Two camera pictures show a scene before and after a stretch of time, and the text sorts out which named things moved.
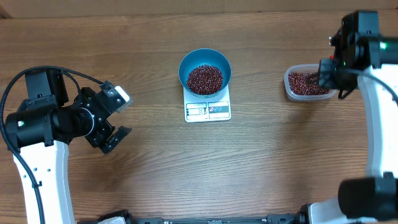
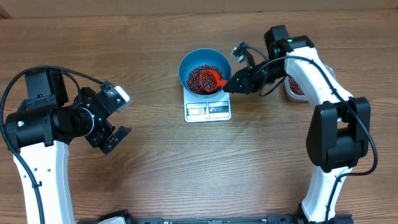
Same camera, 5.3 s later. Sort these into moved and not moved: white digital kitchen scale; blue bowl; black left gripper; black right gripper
Moved: black right gripper
Not moved: white digital kitchen scale; blue bowl; black left gripper
